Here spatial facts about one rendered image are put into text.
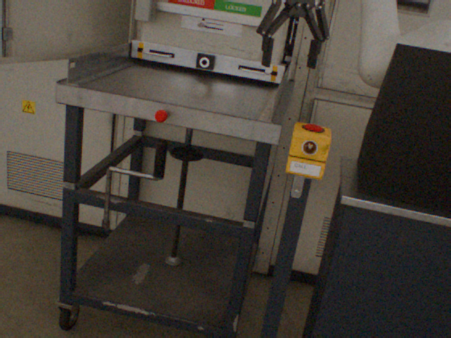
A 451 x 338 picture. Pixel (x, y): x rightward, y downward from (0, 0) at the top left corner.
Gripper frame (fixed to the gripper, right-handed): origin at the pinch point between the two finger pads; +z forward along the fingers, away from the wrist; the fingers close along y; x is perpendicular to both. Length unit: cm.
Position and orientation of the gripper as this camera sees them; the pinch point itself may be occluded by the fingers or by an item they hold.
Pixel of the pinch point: (289, 62)
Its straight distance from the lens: 130.0
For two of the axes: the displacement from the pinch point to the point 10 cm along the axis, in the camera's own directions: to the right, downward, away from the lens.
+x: 4.5, 3.7, -8.1
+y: -8.8, 0.7, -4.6
